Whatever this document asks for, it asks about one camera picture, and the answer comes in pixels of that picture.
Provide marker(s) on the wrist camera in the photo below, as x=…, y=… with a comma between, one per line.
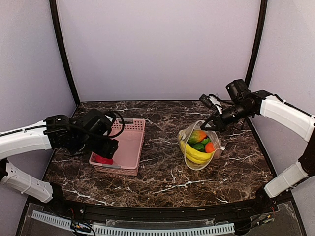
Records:
x=238, y=90
x=100, y=123

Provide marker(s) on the white slotted cable duct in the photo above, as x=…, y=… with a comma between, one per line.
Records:
x=134, y=228

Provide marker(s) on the pink plastic basket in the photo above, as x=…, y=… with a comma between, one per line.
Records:
x=127, y=156

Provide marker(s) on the black frame post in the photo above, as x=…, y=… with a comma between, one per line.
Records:
x=257, y=41
x=62, y=51

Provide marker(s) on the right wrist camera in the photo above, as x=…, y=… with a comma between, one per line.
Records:
x=238, y=90

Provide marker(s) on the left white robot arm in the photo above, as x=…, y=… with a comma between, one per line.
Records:
x=49, y=134

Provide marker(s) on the left black frame post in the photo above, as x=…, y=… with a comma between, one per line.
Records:
x=62, y=51

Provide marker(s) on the orange green toy mango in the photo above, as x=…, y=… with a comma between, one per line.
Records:
x=196, y=137

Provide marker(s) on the black front rail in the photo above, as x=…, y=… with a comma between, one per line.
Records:
x=243, y=213

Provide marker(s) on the clear dotted zip bag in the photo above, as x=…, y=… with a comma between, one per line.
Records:
x=185, y=134

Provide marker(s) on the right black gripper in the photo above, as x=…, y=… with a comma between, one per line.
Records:
x=219, y=123

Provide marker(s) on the orange toy fruit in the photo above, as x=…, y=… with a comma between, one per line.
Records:
x=209, y=147

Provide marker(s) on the right black frame post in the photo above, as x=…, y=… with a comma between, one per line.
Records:
x=257, y=41

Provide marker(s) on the yellow toy banana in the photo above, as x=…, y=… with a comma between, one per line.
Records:
x=194, y=155

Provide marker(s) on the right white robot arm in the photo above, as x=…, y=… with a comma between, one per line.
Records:
x=297, y=123

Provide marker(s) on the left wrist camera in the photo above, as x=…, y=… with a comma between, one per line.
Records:
x=100, y=123

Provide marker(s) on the red toy fruit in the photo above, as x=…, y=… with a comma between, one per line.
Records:
x=102, y=160

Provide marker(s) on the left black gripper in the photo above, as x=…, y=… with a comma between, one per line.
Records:
x=108, y=150

